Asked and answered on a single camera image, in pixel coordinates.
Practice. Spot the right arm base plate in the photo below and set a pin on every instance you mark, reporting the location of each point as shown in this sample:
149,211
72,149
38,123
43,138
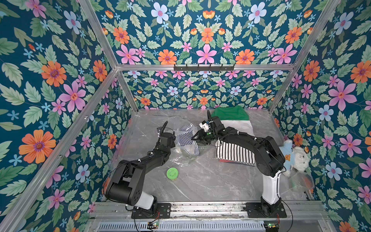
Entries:
264,210

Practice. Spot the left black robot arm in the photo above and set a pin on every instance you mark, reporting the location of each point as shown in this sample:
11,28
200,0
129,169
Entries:
125,183

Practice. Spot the clear plastic mesh cup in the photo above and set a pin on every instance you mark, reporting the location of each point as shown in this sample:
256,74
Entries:
300,181

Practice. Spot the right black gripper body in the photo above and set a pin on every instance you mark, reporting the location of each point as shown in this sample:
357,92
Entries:
205,135

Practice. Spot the aluminium front rail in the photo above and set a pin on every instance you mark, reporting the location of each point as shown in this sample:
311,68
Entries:
221,210

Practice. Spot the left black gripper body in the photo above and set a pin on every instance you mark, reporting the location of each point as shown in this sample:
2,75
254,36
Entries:
171,145

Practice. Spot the green round lid container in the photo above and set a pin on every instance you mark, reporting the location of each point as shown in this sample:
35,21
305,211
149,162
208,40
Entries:
172,173

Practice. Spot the white teddy bear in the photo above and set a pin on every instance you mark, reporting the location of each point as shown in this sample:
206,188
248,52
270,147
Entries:
295,158

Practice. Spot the black white striped garment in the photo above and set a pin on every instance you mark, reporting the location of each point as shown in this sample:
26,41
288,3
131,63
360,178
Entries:
230,152

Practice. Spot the bag of clothes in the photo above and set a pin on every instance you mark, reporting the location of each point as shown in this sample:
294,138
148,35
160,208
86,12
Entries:
178,157

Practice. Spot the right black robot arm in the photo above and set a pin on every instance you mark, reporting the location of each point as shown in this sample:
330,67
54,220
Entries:
270,161

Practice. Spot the green tank top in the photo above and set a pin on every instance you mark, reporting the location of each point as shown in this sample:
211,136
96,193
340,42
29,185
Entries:
236,113

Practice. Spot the black hook rail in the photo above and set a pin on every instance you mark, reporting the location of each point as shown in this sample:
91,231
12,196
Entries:
208,67

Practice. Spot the blue white striped garment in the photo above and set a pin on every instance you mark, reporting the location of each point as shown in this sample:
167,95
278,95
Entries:
184,140

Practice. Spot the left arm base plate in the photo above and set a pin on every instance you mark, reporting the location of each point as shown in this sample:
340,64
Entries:
157,211

